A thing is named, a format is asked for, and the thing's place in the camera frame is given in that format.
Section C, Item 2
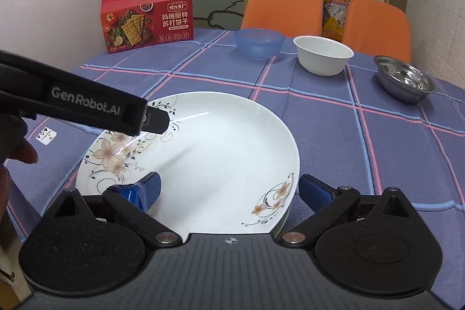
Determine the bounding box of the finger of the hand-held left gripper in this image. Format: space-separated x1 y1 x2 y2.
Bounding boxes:
142 105 171 135

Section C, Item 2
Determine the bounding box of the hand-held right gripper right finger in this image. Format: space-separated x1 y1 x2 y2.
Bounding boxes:
281 174 415 245

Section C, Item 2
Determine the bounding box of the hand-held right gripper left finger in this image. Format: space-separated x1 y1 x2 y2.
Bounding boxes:
48 171 184 249

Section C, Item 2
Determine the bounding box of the white floral plate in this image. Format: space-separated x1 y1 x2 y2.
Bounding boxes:
75 92 301 235

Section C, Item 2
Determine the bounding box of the person's left hand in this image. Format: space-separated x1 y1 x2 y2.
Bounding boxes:
0 113 39 223

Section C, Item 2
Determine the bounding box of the white tablecloth label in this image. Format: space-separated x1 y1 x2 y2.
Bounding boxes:
36 128 59 147

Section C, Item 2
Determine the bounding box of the red cracker box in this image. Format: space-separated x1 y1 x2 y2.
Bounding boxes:
101 0 196 55

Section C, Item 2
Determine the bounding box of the blue plastic bowl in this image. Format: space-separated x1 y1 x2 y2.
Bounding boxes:
234 28 286 61

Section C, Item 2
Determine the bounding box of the white bowl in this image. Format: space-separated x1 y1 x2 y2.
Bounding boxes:
293 35 355 76

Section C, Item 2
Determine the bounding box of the stainless steel bowl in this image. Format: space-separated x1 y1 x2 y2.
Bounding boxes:
373 55 436 105

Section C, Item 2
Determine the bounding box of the orange chair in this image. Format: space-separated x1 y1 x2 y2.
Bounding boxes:
341 0 413 64
240 0 325 39

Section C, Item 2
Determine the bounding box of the yellow packet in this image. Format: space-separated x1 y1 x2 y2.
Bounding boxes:
322 0 352 42

